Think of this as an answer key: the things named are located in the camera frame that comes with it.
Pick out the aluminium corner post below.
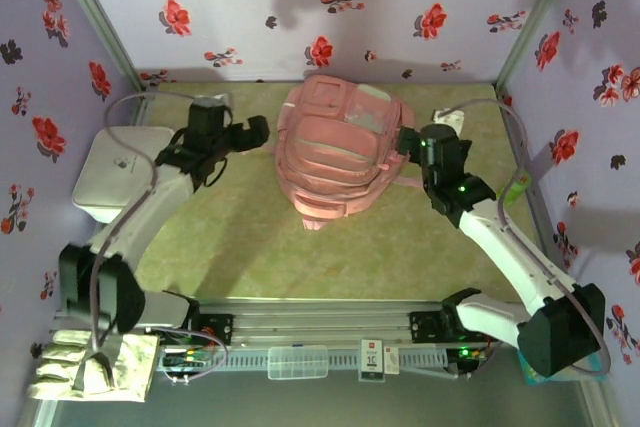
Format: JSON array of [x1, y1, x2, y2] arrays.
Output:
[[47, 0, 151, 103], [494, 0, 586, 91]]

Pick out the pink student backpack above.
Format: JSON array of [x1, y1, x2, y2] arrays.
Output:
[[274, 74, 426, 232]]

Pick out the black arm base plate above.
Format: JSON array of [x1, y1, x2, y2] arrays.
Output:
[[408, 310, 501, 344], [146, 312, 235, 348]]

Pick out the grey slotted cable duct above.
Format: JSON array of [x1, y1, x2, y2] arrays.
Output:
[[159, 348, 451, 372]]

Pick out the black white card package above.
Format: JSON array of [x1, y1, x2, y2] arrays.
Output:
[[359, 339, 385, 382]]

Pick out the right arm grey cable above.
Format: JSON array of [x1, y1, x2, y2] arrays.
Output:
[[447, 98, 612, 381]]

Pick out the left arm grey cable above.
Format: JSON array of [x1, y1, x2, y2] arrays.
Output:
[[89, 92, 231, 386]]

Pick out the clear plastic organizer box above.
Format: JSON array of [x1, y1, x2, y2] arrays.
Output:
[[267, 345, 329, 381]]

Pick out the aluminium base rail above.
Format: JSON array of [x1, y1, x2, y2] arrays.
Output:
[[52, 299, 589, 348]]

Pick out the small white package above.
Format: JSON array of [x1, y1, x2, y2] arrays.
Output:
[[383, 345, 401, 376]]

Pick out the white fabric work glove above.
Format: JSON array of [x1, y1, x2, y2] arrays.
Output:
[[27, 329, 161, 403]]

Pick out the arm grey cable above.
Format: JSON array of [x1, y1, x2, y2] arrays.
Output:
[[89, 92, 231, 386], [447, 98, 612, 381]]

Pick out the white lidded storage box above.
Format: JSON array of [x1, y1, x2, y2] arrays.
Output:
[[71, 125, 176, 224]]

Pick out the blue plastic snack bag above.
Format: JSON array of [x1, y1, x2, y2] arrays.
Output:
[[517, 344, 609, 388]]

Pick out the green bottle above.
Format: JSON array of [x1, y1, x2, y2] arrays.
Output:
[[494, 172, 532, 209]]

